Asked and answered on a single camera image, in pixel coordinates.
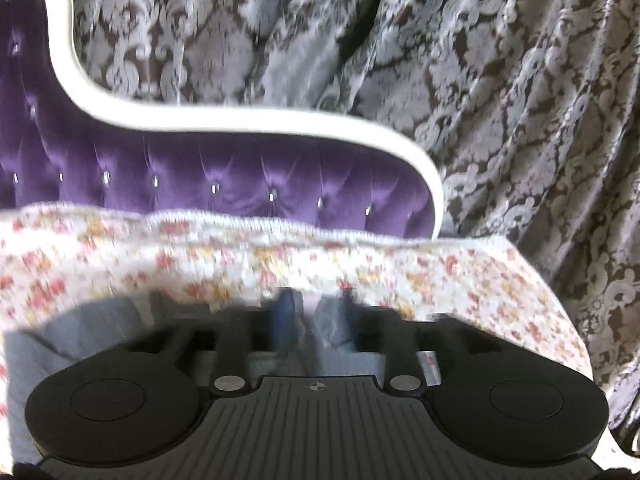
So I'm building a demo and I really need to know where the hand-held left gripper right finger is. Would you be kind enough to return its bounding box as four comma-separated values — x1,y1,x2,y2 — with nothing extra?
339,287,506,397

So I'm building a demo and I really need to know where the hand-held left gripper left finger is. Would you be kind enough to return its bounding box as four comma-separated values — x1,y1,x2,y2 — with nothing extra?
122,287,303,397

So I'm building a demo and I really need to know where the grey small garment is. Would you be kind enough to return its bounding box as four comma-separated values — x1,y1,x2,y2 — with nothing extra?
4,287,361,466

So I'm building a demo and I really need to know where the floral blanket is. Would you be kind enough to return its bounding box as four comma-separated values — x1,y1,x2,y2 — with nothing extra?
0,202,597,466

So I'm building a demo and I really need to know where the purple tufted sofa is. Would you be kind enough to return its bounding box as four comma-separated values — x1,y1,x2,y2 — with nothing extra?
0,0,444,242

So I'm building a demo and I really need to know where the brown damask curtain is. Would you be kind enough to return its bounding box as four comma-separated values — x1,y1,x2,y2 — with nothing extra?
60,0,640,457

